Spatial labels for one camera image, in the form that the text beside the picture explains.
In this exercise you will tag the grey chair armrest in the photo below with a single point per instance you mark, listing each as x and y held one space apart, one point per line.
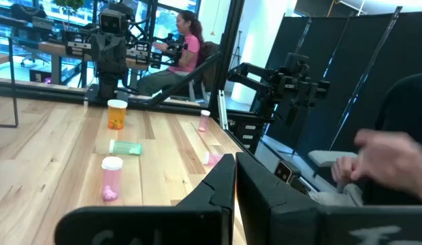
330 157

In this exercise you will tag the wooden background desk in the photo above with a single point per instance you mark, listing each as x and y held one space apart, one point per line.
54 49

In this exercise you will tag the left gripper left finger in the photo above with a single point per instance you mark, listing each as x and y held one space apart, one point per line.
146 224

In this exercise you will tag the small black camera box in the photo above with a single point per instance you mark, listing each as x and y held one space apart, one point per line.
285 171

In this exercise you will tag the person's hand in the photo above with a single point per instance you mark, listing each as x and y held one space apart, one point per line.
343 170
388 160

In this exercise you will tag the pink medicine bottle white cap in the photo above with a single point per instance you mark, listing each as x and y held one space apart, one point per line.
204 120
213 159
112 177

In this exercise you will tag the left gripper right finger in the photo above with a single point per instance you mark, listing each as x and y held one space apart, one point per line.
299 221

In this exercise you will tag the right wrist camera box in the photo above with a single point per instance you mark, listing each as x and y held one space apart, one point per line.
111 22

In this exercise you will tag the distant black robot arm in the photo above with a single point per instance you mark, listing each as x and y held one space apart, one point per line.
171 51

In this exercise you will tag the person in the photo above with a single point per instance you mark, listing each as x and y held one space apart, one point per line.
189 51
411 102

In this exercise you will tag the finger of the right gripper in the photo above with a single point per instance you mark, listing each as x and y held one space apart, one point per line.
100 51
118 51

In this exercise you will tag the orange medicine bottle white cap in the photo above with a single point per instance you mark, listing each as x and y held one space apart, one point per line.
117 114

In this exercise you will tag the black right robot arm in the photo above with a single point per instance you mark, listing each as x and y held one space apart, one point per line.
109 88

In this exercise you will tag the black office chair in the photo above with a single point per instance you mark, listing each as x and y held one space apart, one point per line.
209 58

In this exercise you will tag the black room divider panel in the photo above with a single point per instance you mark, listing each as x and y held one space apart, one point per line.
354 51

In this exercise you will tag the green medicine bottle white cap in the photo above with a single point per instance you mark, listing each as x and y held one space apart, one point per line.
126 147

